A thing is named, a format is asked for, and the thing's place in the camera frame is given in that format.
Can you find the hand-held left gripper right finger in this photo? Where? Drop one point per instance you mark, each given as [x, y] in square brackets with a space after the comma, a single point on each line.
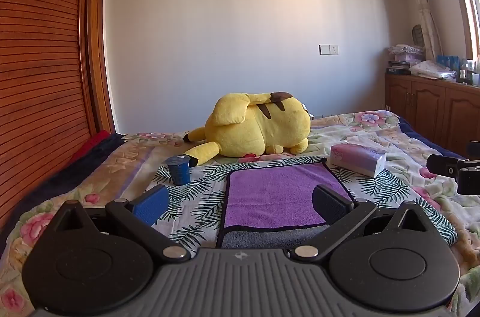
[332, 205]

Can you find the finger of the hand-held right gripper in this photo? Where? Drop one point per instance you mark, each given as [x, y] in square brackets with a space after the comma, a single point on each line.
[442, 165]
[469, 182]

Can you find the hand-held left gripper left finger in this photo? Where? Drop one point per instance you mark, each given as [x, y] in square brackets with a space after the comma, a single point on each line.
[152, 205]

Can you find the purple towel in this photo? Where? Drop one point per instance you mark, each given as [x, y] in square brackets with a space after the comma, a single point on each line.
[273, 193]

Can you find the grey towel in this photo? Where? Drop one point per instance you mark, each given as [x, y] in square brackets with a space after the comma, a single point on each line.
[270, 237]

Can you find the dark blue cup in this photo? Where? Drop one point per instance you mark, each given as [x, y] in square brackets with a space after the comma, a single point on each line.
[179, 170]

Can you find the leaf print cloth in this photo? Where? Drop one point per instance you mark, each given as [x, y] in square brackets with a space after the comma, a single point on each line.
[202, 189]

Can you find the pink tissue pack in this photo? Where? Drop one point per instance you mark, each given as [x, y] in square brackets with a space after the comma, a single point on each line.
[356, 157]

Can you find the wooden cabinet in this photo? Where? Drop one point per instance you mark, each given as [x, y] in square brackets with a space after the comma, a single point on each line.
[427, 103]

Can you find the dark blue blanket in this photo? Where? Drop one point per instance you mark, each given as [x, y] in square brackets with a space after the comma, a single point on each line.
[90, 161]

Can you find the small bottles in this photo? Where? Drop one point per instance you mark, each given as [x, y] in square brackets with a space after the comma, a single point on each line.
[470, 71]

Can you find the red cloth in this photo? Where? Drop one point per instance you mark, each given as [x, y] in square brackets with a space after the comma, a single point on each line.
[92, 144]

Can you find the white plastic bag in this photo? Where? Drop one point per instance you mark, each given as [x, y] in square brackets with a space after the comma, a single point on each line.
[431, 69]

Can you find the blue box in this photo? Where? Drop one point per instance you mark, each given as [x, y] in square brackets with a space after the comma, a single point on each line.
[448, 62]

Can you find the yellow plush toy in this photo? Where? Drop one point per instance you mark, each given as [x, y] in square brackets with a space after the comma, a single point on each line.
[255, 125]

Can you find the stack of books and cloths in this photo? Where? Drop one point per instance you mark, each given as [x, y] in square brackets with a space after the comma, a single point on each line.
[404, 58]

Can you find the grey hand fan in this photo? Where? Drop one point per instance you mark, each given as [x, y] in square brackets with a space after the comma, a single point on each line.
[417, 35]

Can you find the wooden slatted wardrobe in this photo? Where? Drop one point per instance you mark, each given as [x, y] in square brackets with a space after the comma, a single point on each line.
[41, 58]

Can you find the white wall socket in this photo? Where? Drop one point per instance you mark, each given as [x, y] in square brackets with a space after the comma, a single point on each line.
[328, 49]

